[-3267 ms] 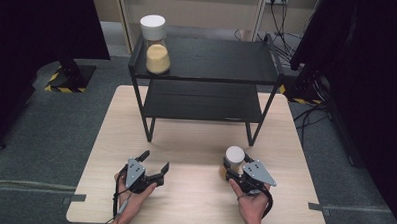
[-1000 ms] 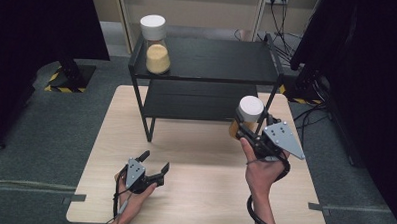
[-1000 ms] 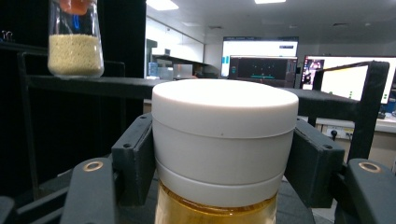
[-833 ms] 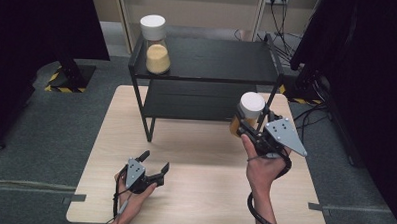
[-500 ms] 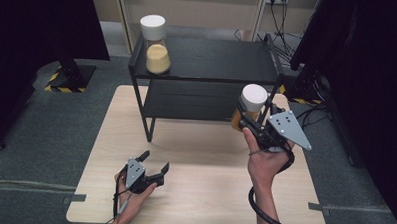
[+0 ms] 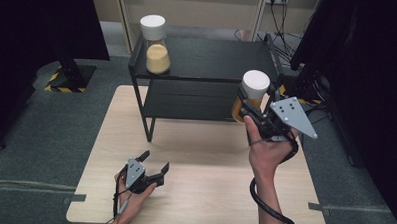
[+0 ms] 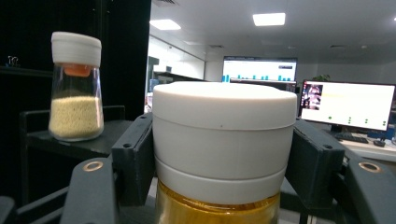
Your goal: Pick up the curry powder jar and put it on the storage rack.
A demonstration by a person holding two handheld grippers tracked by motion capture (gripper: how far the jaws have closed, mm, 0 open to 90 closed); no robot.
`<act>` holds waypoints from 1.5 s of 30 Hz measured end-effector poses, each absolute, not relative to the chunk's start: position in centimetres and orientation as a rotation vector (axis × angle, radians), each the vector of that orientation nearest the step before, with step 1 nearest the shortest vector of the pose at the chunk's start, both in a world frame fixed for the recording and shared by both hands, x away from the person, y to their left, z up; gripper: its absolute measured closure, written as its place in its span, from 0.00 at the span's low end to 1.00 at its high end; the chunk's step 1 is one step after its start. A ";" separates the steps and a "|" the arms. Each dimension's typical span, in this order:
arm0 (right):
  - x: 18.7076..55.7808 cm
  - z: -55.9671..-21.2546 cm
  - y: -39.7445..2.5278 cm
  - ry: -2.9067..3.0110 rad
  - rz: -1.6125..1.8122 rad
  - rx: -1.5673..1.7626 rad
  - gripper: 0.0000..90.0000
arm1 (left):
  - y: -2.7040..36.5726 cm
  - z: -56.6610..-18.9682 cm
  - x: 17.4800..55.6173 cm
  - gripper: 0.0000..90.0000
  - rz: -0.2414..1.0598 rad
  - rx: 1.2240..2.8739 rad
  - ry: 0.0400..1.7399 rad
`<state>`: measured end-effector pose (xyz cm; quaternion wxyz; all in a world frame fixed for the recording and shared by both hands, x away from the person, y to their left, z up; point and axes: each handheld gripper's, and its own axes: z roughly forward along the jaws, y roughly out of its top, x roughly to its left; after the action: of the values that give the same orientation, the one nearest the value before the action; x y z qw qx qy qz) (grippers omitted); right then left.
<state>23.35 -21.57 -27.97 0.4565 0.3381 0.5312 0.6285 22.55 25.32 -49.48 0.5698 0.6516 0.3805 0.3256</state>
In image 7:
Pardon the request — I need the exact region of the white office desk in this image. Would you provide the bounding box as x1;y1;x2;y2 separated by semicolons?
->
338;133;396;163

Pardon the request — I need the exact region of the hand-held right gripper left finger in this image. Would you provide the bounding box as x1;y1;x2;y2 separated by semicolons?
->
110;112;156;207

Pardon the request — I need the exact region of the black metal rack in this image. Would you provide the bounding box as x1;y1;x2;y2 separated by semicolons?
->
19;105;135;206

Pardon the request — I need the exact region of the large wall display screen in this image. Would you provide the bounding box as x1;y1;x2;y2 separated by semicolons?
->
221;55;299;84

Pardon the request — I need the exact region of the yellow granule spice jar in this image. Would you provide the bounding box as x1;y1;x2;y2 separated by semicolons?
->
48;31;106;143

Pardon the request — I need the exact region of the black curtain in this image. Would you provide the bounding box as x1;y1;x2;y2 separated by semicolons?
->
0;0;152;206

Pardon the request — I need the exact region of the black computer monitor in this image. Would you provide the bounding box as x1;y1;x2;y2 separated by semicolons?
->
298;79;396;133

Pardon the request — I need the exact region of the orange powder spice jar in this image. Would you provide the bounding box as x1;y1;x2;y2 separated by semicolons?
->
151;81;299;224

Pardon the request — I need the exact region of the black keyboard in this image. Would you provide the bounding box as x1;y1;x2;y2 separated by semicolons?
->
333;132;370;145

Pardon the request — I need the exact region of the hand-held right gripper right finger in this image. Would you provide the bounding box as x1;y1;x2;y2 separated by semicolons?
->
284;118;346;210

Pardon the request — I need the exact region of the rectangular ceiling light panel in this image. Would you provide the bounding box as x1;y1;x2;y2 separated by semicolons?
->
252;12;287;27
148;19;182;32

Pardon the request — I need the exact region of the green potted plant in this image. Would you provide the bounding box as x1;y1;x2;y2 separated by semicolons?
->
312;74;332;83

